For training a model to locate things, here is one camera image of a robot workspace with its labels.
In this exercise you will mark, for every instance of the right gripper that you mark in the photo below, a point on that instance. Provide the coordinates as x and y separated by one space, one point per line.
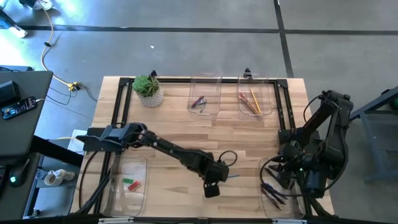
290 174

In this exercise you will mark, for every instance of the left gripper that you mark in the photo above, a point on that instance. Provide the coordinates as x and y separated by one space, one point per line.
216 172

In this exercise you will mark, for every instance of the black pen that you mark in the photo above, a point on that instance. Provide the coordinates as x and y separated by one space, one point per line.
272 172

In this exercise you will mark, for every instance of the dark blue pen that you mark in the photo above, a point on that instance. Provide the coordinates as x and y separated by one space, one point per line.
275 196

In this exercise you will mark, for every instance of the grey pen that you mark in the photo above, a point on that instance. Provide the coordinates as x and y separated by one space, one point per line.
271 200

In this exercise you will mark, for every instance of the grey crayon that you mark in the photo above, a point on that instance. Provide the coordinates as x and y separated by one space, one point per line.
202 103

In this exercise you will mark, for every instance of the red crayon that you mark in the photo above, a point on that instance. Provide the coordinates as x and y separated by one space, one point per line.
197 101

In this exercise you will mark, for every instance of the red pencil with orange eraser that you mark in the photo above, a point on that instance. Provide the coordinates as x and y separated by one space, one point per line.
246 104

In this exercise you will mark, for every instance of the orange pencil with pink eraser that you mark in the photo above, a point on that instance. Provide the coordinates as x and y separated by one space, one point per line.
250 105

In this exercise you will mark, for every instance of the yellow pencil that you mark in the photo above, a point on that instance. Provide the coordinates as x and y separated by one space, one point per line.
255 100

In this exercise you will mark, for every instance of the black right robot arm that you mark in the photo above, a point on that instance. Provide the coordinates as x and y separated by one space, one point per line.
329 109

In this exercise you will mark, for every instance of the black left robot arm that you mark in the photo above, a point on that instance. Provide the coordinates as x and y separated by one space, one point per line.
168 148

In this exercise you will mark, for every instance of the clear plastic bin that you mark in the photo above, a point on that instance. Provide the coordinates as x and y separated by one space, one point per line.
286 208
124 202
211 87
264 87

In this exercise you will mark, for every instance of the white label strip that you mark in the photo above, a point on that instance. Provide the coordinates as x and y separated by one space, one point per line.
289 221
115 220

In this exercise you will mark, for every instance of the grey-blue cart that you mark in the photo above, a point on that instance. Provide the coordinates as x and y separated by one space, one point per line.
379 137

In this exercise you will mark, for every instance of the black clamp knob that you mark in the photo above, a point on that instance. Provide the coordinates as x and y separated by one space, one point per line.
247 72
153 74

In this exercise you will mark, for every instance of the succulent in patterned grey pot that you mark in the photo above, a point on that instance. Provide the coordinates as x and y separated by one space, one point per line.
148 90

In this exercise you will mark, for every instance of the white paper sheet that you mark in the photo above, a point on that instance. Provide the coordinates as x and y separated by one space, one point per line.
76 144

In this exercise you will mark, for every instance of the grey desk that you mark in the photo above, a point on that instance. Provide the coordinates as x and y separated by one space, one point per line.
25 133

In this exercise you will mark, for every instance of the black mouse with green light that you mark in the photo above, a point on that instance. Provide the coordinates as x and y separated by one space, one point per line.
18 174

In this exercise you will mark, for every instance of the black box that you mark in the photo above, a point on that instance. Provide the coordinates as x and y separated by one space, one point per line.
8 92

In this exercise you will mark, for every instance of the person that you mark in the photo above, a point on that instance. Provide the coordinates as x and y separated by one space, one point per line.
18 31

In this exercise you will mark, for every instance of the black aluminium table frame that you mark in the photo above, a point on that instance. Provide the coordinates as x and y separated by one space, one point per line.
174 80

